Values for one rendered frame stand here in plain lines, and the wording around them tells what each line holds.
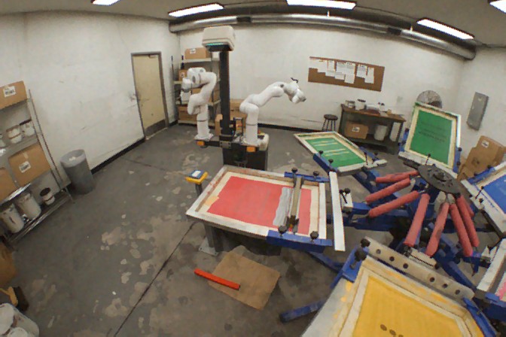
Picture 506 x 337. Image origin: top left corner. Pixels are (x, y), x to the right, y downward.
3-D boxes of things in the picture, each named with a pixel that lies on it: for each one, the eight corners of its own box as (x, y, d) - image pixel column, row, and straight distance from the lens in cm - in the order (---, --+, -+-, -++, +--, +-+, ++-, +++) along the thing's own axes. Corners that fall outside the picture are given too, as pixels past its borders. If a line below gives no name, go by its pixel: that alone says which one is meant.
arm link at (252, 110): (251, 126, 144) (251, 106, 139) (241, 122, 154) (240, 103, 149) (260, 124, 150) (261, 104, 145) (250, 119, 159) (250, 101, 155)
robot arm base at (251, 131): (247, 136, 166) (246, 119, 161) (260, 138, 164) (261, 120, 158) (242, 143, 153) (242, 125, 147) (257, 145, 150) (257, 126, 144)
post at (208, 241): (198, 250, 218) (177, 179, 150) (206, 235, 228) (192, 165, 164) (216, 256, 210) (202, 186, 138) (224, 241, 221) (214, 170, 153)
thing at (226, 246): (215, 253, 150) (207, 215, 117) (217, 249, 152) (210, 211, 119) (276, 269, 143) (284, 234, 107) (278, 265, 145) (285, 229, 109)
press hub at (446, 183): (344, 302, 204) (433, 189, 107) (344, 267, 220) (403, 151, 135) (382, 304, 220) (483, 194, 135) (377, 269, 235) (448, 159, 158)
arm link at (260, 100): (281, 80, 155) (265, 78, 168) (251, 111, 138) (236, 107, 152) (286, 94, 163) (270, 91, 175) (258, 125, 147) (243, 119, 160)
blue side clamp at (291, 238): (266, 243, 104) (266, 235, 98) (268, 235, 107) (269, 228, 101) (322, 253, 105) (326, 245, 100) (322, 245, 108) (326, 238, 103)
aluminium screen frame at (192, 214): (187, 217, 118) (185, 214, 115) (225, 168, 156) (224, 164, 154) (324, 250, 105) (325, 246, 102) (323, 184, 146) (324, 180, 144)
